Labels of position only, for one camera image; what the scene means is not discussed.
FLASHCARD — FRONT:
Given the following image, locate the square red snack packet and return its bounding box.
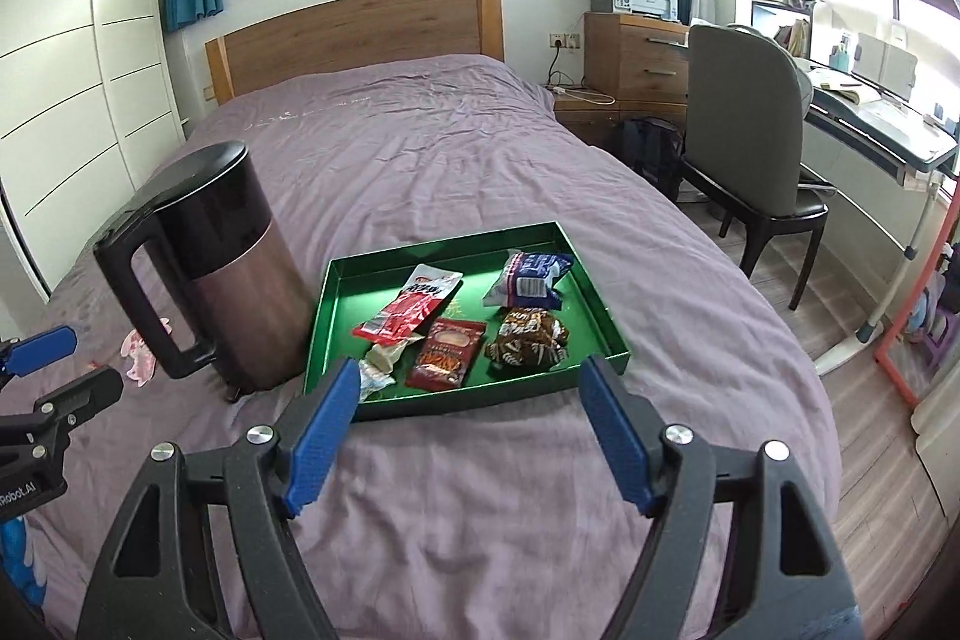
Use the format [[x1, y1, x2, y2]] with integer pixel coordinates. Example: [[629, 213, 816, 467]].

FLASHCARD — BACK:
[[405, 320, 487, 391]]

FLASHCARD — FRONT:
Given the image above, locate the pink character snack packet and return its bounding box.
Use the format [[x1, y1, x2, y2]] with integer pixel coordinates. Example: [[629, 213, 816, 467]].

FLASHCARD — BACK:
[[120, 317, 173, 384]]

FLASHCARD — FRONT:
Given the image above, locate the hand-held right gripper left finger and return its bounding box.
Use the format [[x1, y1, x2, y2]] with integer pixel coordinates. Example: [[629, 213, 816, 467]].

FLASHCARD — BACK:
[[75, 356, 362, 640]]

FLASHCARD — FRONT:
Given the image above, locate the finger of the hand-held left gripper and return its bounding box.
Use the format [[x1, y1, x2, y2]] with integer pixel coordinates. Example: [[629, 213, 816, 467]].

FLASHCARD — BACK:
[[0, 366, 125, 453], [0, 325, 78, 378]]

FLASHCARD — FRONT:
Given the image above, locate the brown and black electric kettle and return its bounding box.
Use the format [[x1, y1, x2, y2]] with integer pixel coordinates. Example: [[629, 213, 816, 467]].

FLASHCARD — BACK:
[[93, 140, 316, 402]]

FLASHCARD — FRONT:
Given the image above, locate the wooden headboard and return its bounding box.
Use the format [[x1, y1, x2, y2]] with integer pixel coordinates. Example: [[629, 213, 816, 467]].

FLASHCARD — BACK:
[[205, 0, 503, 107]]

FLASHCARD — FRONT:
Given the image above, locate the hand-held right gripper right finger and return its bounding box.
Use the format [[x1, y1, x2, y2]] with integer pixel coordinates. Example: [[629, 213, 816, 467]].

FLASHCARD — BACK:
[[577, 355, 863, 640]]

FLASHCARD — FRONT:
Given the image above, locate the orange frame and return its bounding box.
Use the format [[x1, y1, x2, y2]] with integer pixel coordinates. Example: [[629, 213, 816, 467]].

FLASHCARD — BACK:
[[874, 175, 960, 408]]

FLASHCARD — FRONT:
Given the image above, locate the blue and white snack packet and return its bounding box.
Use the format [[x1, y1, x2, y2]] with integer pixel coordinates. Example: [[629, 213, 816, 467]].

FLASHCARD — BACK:
[[480, 248, 575, 311]]

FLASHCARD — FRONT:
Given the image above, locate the grey chair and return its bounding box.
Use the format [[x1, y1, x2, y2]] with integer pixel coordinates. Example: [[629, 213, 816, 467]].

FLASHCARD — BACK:
[[679, 23, 833, 311]]

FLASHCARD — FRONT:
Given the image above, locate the white wardrobe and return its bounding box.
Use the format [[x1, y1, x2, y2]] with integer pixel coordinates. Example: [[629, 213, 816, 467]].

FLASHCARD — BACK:
[[0, 0, 188, 304]]

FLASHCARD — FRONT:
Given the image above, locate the long red snack packet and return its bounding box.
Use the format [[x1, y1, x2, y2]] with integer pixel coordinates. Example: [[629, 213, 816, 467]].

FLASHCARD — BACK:
[[352, 265, 464, 347]]

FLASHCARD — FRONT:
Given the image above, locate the brown patterned snack packet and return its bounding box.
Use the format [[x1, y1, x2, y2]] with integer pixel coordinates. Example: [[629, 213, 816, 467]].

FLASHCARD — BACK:
[[484, 306, 569, 371]]

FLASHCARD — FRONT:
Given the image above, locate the beige candy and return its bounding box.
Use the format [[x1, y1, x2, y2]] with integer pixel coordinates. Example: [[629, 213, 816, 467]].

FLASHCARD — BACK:
[[366, 338, 421, 378]]

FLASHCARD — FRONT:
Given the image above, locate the green cardboard box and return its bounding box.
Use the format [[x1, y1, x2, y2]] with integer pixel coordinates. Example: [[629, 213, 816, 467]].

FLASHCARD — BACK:
[[304, 221, 633, 422]]

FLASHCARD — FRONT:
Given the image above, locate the dark backpack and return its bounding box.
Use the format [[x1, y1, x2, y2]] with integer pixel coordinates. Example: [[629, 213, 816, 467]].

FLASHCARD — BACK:
[[619, 117, 685, 202]]

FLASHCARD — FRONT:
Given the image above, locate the grey study desk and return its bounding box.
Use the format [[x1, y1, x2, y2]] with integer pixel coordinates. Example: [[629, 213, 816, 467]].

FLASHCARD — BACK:
[[750, 62, 960, 378]]

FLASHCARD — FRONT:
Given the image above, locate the wooden dresser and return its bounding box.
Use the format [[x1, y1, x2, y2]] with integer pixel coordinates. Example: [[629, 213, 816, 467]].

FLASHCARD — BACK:
[[583, 12, 691, 120]]

